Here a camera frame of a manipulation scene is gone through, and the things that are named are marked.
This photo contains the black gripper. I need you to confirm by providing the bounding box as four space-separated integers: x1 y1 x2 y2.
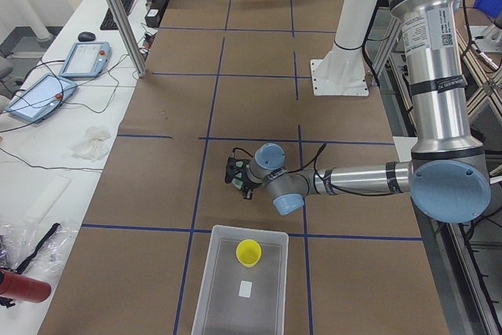
240 171 261 199

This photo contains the green ceramic bowl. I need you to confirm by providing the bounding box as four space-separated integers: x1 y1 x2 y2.
231 177 244 190

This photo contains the yellow plastic cup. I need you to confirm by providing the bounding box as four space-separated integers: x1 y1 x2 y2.
235 239 262 268

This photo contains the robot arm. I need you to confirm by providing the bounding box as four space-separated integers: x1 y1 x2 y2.
225 0 491 223

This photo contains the clear plastic storage box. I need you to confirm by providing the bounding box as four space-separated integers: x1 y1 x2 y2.
191 225 289 334

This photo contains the crumpled white paper towel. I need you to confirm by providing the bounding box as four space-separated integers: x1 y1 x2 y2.
71 126 111 162

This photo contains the white chair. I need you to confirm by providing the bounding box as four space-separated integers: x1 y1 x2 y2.
393 137 417 162

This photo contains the black power adapter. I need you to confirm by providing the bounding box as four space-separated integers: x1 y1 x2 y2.
144 9 161 28

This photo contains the white foam block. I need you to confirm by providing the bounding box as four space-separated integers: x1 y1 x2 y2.
23 175 71 224

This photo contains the far teach pendant tablet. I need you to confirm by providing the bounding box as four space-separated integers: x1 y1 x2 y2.
59 41 111 80

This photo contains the teach pendant tablet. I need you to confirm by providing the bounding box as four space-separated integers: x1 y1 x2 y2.
59 41 111 80
5 74 78 123

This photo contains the black computer mouse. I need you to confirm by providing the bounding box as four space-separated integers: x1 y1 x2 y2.
78 31 96 42

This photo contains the near teach pendant tablet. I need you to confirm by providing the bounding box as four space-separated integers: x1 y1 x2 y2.
5 74 78 123

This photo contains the black keyboard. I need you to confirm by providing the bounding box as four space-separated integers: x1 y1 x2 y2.
99 0 137 31

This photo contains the crinkled clear plastic bag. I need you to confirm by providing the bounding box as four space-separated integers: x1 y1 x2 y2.
1 222 78 286

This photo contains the red cylinder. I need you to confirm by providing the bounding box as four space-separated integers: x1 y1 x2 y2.
1 270 52 303

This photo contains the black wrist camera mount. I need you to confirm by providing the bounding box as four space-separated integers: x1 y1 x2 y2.
224 148 249 184

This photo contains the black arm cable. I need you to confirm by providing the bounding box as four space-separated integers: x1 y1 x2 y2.
289 142 329 173

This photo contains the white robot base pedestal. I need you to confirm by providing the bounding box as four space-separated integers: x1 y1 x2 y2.
311 0 377 96

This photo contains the aluminium frame post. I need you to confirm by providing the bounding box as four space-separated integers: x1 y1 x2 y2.
106 0 147 78

